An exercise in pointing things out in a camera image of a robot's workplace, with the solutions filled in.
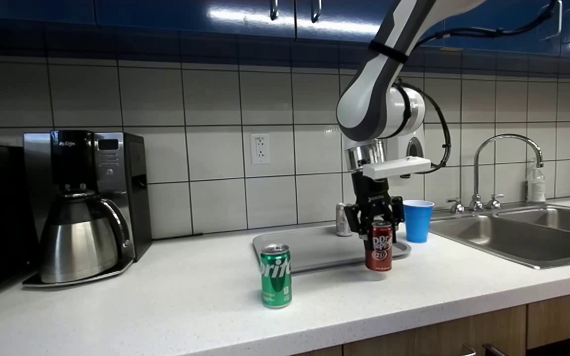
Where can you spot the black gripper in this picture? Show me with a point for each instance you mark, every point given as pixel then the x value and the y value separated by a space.
pixel 373 195

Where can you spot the red Dr Pepper can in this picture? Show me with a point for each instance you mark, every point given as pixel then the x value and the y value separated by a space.
pixel 379 250

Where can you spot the green Sprite can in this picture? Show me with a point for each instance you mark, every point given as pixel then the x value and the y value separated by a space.
pixel 276 278

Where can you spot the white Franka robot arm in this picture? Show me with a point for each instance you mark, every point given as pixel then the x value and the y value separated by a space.
pixel 371 100

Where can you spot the grey plastic tray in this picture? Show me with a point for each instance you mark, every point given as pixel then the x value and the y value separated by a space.
pixel 318 250

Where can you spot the silver soda can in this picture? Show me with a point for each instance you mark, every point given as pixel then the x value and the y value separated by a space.
pixel 342 221

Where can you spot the blue plastic cup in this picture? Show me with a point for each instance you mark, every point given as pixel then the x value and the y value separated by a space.
pixel 419 221

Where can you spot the wooden base cabinets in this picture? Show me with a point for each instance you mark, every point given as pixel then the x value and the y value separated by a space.
pixel 470 330

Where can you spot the stainless steel sink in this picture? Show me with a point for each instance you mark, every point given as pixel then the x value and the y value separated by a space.
pixel 524 239

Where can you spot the chrome sink faucet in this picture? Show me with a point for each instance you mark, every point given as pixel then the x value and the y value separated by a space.
pixel 506 138

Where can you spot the clear dish soap bottle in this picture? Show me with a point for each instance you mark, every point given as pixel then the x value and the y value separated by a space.
pixel 535 189

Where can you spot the black coffee maker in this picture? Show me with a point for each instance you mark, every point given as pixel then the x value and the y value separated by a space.
pixel 118 179

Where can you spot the steel coffee carafe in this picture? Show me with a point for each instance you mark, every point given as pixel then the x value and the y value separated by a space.
pixel 80 241

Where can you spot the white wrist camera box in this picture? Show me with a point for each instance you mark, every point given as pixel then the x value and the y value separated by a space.
pixel 397 167

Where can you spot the white wall outlet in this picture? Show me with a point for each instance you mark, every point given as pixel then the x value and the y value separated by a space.
pixel 260 150

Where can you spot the blue glossy wall cabinets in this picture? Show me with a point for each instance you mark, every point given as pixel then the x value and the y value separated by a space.
pixel 134 21

